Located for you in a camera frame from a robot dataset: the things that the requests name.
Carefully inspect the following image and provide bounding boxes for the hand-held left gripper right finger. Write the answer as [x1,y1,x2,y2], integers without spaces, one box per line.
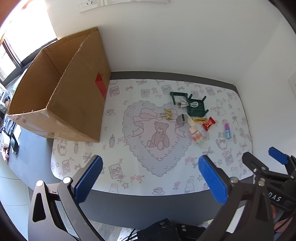
[198,155,281,241]

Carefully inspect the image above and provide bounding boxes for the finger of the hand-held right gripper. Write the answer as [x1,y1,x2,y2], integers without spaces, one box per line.
[268,146,296,176]
[242,152,296,186]

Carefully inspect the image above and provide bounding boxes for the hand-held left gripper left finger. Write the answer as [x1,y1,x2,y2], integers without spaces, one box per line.
[28,155,104,241]

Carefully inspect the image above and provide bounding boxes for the pink and blue small bottle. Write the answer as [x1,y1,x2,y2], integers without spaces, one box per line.
[223,123,232,139]

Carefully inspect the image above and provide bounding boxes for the pink perfume bottle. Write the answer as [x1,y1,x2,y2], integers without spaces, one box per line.
[189,126,206,146]

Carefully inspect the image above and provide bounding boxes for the red candy packet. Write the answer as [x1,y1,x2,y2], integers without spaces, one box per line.
[203,117,216,131]

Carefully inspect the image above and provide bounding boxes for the green plastic rack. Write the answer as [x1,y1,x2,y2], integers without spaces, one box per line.
[170,91,209,117]

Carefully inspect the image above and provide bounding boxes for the white cable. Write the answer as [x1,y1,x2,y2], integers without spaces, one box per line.
[178,97,198,109]

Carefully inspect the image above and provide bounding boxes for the brown cardboard box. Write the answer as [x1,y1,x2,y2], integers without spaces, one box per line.
[6,27,112,143]

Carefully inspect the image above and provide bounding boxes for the person's right hand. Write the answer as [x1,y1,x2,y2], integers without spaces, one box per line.
[271,205,296,233]

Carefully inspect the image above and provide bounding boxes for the pink bear printed mat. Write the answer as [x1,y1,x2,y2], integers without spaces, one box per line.
[50,79,253,196]

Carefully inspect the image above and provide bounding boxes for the person's black clothing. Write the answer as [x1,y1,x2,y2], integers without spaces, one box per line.
[118,218,208,241]

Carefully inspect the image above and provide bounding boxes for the black phone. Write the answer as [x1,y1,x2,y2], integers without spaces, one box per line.
[10,129,22,156]

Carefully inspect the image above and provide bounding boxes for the window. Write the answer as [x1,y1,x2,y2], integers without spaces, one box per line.
[0,30,58,81]

